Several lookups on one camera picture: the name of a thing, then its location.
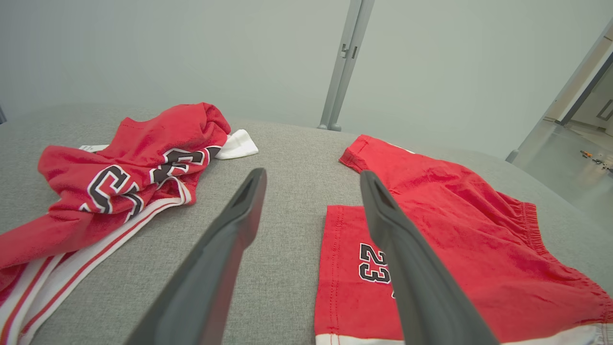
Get red Bulls 23 jersey shirt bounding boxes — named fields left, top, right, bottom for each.
left=0, top=102, right=259, bottom=345

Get red shorts with white stripes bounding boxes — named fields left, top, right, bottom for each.
left=315, top=135, right=613, bottom=345

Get grey round-foot partition post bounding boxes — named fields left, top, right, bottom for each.
left=318, top=0, right=363, bottom=131
left=329, top=0, right=376, bottom=132

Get grey glass wall frame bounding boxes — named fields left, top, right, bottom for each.
left=505, top=19, right=613, bottom=163

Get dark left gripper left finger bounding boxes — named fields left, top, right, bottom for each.
left=125, top=168, right=267, bottom=345

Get small orange black object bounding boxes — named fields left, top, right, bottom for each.
left=579, top=150, right=613, bottom=169

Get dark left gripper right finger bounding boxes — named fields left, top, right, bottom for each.
left=360, top=170, right=501, bottom=345

